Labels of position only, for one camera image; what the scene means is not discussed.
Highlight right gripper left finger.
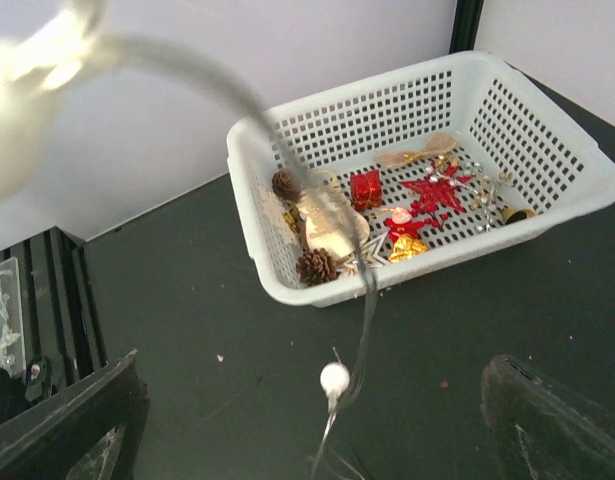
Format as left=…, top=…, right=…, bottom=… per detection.
left=0, top=350, right=150, bottom=479

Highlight brown pine cone front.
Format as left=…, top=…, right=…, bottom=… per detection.
left=296, top=248, right=339, bottom=287

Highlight burlap bow ornament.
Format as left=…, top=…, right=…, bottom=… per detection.
left=375, top=132, right=458, bottom=169

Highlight silver star ornament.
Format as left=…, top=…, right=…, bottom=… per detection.
left=338, top=232, right=390, bottom=276

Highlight brown pine cone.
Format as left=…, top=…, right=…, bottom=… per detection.
left=296, top=248, right=339, bottom=287
left=271, top=168, right=302, bottom=202

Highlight fairy light string white bulbs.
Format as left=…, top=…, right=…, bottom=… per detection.
left=0, top=0, right=383, bottom=480

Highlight white plastic perforated basket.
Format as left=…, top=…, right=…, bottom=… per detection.
left=225, top=49, right=615, bottom=308

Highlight gold bell ornament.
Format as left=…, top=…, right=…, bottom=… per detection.
left=501, top=207, right=535, bottom=225

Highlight brown pine cone back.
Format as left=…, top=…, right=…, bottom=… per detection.
left=271, top=168, right=302, bottom=202

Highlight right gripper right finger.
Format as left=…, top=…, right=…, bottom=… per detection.
left=481, top=355, right=615, bottom=479

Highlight gold gift ornament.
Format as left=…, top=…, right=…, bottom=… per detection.
left=388, top=234, right=429, bottom=263

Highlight silver gold berry sprig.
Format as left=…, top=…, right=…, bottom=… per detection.
left=425, top=155, right=514, bottom=233

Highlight santa claus ornament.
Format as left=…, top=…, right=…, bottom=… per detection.
left=384, top=207, right=425, bottom=242

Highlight black frame post right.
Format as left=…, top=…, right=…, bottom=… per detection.
left=449, top=0, right=485, bottom=54

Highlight red star ornament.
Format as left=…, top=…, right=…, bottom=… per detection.
left=399, top=167, right=474, bottom=214

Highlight wooden tree slice ornament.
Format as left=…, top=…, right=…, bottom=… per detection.
left=297, top=193, right=370, bottom=261

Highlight red gift box ornament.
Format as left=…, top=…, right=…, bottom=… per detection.
left=350, top=169, right=382, bottom=212

